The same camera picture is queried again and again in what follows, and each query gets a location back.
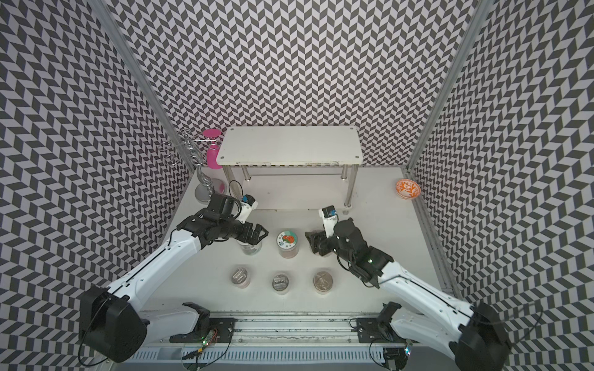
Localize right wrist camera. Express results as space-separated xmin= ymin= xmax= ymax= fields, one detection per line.
xmin=319 ymin=206 xmax=339 ymax=238

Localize right aluminium corner post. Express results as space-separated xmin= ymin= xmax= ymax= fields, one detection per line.
xmin=405 ymin=0 xmax=495 ymax=173

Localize left aluminium corner post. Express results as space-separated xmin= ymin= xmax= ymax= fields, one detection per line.
xmin=87 ymin=0 xmax=195 ymax=172

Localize aluminium corner post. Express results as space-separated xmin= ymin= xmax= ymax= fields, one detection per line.
xmin=87 ymin=0 xmax=195 ymax=172
xmin=405 ymin=0 xmax=495 ymax=173

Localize small cup yellow label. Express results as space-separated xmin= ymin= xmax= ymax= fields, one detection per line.
xmin=272 ymin=273 xmax=290 ymax=295

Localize pink upside-down cup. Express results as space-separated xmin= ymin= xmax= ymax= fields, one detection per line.
xmin=203 ymin=128 xmax=222 ymax=170

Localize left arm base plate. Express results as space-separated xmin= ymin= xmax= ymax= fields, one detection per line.
xmin=169 ymin=318 xmax=237 ymax=343

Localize small cup red contents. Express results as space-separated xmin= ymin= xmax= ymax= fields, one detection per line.
xmin=230 ymin=267 xmax=251 ymax=289

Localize orange patterned bowl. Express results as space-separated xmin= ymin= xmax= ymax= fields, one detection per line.
xmin=395 ymin=179 xmax=422 ymax=199

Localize white lid seed jar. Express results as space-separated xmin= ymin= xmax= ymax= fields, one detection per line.
xmin=240 ymin=242 xmax=262 ymax=256

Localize white two-tier shelf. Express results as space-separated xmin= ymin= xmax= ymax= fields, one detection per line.
xmin=217 ymin=126 xmax=364 ymax=211

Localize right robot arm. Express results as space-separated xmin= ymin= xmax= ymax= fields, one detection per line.
xmin=305 ymin=216 xmax=512 ymax=370

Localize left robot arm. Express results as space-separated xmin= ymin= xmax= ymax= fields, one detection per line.
xmin=78 ymin=193 xmax=269 ymax=363

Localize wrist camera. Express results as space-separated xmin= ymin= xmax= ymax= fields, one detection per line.
xmin=237 ymin=194 xmax=258 ymax=224
xmin=319 ymin=206 xmax=339 ymax=238

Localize red jar with printed lid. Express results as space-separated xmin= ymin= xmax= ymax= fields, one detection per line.
xmin=276 ymin=230 xmax=299 ymax=259

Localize aluminium front rail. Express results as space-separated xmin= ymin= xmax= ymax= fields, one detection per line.
xmin=99 ymin=311 xmax=493 ymax=349

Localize silver metal cup stand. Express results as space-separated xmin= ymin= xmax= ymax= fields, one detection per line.
xmin=167 ymin=129 xmax=226 ymax=204

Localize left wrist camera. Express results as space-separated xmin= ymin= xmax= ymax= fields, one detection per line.
xmin=237 ymin=194 xmax=258 ymax=224

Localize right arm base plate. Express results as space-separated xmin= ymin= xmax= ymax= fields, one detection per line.
xmin=352 ymin=318 xmax=405 ymax=344

